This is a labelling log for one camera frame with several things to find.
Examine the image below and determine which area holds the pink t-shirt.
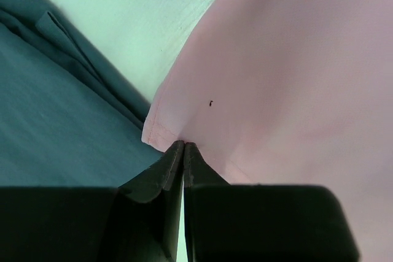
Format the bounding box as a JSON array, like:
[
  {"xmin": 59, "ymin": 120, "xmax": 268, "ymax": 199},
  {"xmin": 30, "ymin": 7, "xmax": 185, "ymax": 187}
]
[{"xmin": 142, "ymin": 0, "xmax": 392, "ymax": 261}]

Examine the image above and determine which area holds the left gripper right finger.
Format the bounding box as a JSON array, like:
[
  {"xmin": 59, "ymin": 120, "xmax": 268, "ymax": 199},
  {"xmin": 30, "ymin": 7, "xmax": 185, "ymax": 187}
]
[{"xmin": 184, "ymin": 143, "xmax": 360, "ymax": 262}]

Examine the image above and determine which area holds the folded blue t-shirt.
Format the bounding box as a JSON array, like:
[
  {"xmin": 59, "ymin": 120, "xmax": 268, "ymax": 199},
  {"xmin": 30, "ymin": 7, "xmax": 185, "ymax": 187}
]
[{"xmin": 1, "ymin": 0, "xmax": 161, "ymax": 187}]

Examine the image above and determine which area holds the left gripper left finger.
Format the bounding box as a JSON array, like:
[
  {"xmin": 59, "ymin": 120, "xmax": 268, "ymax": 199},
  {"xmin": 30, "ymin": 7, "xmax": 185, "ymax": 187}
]
[{"xmin": 1, "ymin": 141, "xmax": 184, "ymax": 261}]

